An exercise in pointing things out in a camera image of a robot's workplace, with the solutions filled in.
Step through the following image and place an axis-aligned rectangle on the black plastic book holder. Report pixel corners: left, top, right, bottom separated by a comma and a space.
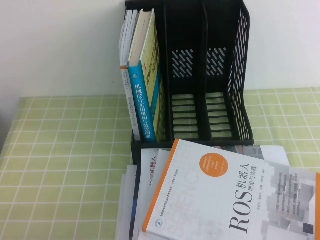
124, 0, 255, 166

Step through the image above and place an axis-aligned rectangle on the blue spine yellow book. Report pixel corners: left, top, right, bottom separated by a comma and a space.
127, 8, 168, 144

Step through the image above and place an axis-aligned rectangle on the plain white book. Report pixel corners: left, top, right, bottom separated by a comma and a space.
114, 164, 138, 240

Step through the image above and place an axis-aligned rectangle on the green checked tablecloth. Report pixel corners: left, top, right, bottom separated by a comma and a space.
0, 87, 320, 240

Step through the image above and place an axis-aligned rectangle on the dark blue spine book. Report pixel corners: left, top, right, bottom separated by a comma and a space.
128, 164, 141, 240

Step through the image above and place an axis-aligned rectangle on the white robot title book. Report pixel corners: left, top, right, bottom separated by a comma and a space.
136, 148, 174, 240

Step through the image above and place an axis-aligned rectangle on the grey photo cover book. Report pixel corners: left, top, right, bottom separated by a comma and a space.
214, 144, 292, 168

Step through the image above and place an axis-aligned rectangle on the white orange ROS book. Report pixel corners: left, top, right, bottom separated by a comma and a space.
141, 138, 320, 240

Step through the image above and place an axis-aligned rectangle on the white book orange spine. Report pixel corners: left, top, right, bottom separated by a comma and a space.
118, 9, 142, 142

